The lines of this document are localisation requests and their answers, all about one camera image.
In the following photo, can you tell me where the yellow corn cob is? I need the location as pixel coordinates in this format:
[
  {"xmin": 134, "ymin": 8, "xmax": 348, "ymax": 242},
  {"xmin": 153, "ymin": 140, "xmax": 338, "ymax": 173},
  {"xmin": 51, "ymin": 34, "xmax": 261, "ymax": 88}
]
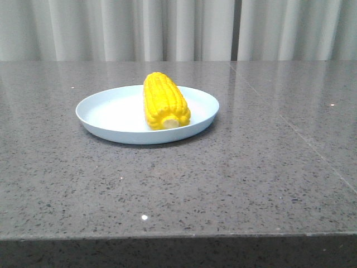
[{"xmin": 143, "ymin": 72, "xmax": 191, "ymax": 130}]

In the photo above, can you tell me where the white pleated curtain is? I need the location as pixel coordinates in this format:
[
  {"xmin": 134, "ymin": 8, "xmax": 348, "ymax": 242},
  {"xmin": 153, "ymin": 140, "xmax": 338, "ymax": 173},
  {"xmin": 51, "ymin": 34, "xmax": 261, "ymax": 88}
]
[{"xmin": 1, "ymin": 1, "xmax": 356, "ymax": 61}]

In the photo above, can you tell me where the light blue round plate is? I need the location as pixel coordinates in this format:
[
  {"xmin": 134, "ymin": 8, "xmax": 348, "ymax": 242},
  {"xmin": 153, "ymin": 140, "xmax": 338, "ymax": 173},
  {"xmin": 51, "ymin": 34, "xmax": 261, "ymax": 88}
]
[{"xmin": 76, "ymin": 85, "xmax": 220, "ymax": 145}]

